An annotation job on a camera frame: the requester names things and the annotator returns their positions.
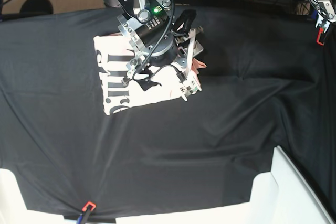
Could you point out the black table cloth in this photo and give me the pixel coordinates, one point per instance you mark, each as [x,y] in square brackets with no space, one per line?
[267,83]

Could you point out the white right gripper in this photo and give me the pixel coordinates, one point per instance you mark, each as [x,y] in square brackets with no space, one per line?
[183,73]

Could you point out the orange clamp at edge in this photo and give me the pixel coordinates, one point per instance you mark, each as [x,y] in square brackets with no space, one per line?
[321,37]
[87,210]

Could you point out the orange clamp at front edge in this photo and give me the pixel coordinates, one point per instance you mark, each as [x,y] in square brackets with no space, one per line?
[87,210]

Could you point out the pink T-shirt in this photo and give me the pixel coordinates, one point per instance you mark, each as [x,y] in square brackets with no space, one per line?
[113,53]

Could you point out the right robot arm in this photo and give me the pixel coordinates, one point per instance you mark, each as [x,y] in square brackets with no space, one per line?
[164,46]

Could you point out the orange clamp at right edge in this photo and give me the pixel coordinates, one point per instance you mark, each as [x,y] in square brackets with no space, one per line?
[321,37]

